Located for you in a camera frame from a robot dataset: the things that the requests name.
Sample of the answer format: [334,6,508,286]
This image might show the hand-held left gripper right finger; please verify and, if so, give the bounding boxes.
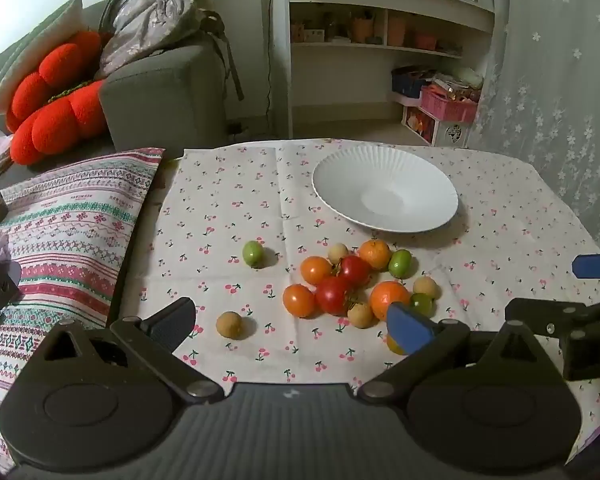
[357,302,566,403]

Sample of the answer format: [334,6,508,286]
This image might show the white floral curtain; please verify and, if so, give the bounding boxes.
[472,0,600,256]

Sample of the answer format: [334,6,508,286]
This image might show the white printed storage box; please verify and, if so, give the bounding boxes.
[402,105,472,147]

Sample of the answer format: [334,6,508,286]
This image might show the grey floral backpack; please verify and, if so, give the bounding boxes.
[97,0,246,101]

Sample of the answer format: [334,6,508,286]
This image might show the grey and white pillow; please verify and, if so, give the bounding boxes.
[0,0,84,118]

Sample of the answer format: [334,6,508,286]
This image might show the red plush cushion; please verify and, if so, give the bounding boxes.
[5,30,103,133]
[9,79,110,166]

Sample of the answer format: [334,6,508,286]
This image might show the green plum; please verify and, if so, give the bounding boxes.
[242,240,266,268]
[410,293,435,318]
[388,249,412,279]

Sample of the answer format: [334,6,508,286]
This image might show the orange flower pot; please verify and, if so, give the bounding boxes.
[387,12,409,46]
[350,15,376,44]

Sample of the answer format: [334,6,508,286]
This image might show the cherry print tablecloth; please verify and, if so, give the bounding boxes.
[107,139,600,466]

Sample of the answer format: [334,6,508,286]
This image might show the blue storage box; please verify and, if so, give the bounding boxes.
[391,66,436,98]

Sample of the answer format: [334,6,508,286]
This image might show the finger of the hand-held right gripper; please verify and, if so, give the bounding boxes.
[572,252,600,279]
[505,296,600,339]

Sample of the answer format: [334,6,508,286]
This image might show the white ribbed plate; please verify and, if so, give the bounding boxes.
[312,146,459,233]

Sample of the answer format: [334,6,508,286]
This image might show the white bookshelf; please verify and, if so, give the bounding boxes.
[270,0,498,148]

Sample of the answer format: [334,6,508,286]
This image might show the striped patterned pillow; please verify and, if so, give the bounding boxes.
[0,147,167,461]

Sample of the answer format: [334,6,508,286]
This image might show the pink plastic basket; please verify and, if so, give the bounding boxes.
[420,85,481,123]

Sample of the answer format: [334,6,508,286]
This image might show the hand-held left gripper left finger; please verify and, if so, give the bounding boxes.
[32,297,226,403]

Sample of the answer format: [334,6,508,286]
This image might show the grey sofa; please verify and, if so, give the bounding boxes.
[0,0,226,191]

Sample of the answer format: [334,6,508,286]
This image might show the mandarin orange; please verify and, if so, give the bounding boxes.
[370,281,412,322]
[358,239,392,271]

